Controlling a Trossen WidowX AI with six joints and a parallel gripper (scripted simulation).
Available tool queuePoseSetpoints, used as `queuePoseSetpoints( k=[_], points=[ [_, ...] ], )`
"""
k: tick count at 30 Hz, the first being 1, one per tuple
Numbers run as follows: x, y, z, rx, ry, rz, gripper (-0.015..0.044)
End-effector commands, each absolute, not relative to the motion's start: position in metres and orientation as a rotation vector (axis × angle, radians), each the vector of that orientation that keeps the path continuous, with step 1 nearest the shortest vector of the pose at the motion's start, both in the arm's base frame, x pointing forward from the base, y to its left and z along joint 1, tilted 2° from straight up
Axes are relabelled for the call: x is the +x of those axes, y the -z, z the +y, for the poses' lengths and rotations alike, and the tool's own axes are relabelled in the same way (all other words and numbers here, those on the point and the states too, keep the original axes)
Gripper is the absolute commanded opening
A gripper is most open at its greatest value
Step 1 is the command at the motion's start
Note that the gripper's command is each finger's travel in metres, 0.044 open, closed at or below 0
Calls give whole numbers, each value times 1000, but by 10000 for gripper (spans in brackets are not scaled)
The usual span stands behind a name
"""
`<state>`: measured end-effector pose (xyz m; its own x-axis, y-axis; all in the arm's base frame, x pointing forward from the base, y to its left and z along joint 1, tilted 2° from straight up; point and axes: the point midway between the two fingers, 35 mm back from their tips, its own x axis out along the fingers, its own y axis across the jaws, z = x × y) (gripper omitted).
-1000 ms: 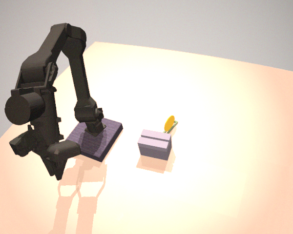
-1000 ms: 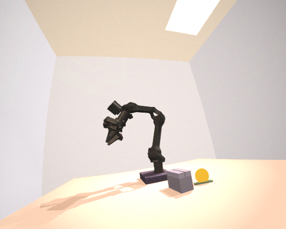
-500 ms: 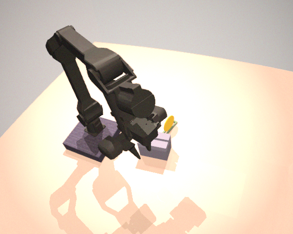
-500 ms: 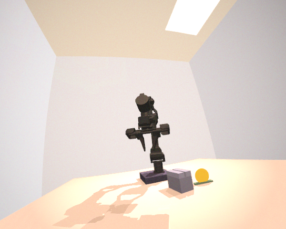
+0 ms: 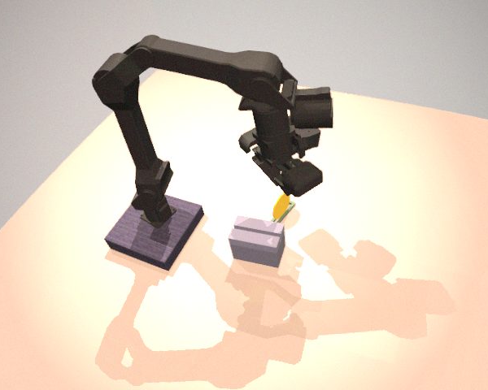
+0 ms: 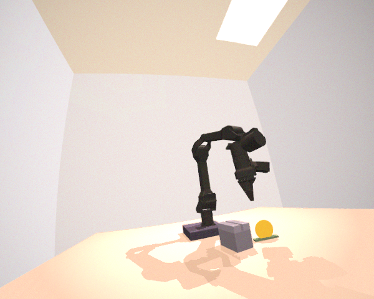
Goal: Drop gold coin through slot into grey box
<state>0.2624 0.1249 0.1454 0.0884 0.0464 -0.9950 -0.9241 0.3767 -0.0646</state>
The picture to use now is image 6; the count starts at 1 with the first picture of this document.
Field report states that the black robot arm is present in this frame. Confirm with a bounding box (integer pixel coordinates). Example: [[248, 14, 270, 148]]
[[191, 125, 270, 227]]

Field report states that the gold coin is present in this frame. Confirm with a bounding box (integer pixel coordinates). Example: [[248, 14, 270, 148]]
[[255, 220, 273, 238]]

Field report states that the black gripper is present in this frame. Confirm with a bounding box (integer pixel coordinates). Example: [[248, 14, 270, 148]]
[[233, 154, 257, 201]]

